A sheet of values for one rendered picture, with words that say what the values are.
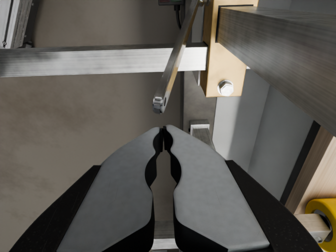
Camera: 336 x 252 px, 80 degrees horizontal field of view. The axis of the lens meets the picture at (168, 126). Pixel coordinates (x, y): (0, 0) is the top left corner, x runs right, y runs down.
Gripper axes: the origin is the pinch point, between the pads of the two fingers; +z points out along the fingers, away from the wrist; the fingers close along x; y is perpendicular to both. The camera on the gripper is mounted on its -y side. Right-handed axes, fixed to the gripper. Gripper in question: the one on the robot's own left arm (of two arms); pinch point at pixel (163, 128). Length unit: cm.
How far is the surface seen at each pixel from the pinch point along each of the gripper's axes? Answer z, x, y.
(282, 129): 30.4, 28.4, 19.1
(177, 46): 5.2, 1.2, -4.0
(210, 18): 15.3, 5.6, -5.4
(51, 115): 104, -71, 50
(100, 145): 105, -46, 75
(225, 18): 11.8, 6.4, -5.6
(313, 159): 13.7, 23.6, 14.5
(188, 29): 8.3, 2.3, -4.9
